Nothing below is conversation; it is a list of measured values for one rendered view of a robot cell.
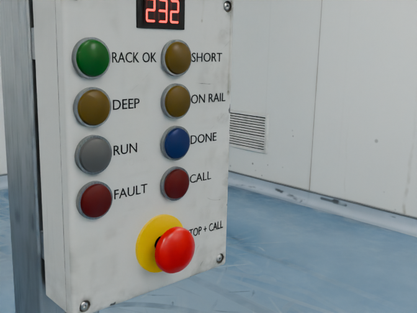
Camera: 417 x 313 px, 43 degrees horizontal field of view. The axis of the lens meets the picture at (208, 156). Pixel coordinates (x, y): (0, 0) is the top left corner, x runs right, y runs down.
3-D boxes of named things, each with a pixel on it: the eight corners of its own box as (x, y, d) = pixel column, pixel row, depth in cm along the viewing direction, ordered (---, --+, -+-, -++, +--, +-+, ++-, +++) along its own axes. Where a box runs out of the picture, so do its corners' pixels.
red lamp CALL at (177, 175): (191, 197, 47) (192, 167, 46) (166, 203, 45) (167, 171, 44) (185, 195, 47) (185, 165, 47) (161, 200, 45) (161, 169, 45)
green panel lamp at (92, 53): (112, 77, 39) (112, 39, 38) (79, 78, 37) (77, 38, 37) (106, 76, 40) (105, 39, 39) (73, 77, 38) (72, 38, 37)
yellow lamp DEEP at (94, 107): (113, 125, 40) (112, 88, 39) (80, 128, 38) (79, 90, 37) (107, 123, 40) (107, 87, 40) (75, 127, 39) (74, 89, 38)
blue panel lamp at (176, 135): (192, 158, 46) (192, 127, 45) (167, 162, 44) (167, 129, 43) (185, 156, 46) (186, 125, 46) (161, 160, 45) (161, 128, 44)
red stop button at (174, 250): (198, 269, 46) (200, 225, 45) (162, 282, 43) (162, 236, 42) (167, 253, 49) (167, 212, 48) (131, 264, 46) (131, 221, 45)
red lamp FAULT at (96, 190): (114, 215, 41) (113, 181, 41) (83, 223, 39) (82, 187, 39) (108, 213, 42) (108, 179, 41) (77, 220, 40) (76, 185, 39)
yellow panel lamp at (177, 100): (192, 117, 45) (193, 84, 45) (167, 119, 43) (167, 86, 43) (186, 115, 46) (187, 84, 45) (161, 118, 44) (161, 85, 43)
